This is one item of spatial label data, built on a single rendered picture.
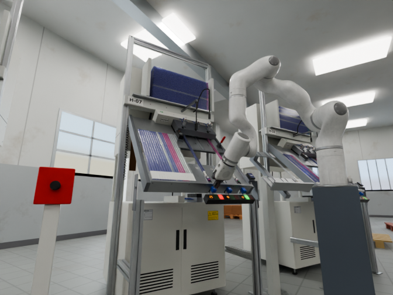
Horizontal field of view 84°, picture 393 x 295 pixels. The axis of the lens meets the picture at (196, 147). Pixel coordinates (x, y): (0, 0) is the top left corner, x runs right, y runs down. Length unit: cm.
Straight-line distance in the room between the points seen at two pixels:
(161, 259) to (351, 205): 105
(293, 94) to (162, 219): 104
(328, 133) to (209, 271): 113
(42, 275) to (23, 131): 309
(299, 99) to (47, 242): 135
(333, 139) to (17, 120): 389
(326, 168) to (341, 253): 37
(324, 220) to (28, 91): 409
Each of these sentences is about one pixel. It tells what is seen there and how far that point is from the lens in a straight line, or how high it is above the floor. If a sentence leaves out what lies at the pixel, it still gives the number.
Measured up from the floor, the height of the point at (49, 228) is 52.
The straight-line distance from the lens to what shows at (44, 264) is 121.
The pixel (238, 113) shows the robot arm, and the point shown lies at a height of 106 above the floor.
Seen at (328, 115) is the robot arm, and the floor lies 104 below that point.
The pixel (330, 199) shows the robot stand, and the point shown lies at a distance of 119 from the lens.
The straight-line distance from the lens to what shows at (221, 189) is 132.
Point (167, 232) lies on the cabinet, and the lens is 148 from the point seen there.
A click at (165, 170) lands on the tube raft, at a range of 120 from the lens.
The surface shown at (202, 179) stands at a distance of 127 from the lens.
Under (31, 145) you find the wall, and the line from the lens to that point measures 410.
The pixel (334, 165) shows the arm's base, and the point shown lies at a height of 80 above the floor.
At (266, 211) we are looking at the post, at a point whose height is 56.
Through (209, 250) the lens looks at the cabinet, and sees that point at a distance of 165.
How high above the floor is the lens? 65
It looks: 13 degrees up
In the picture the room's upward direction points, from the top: straight up
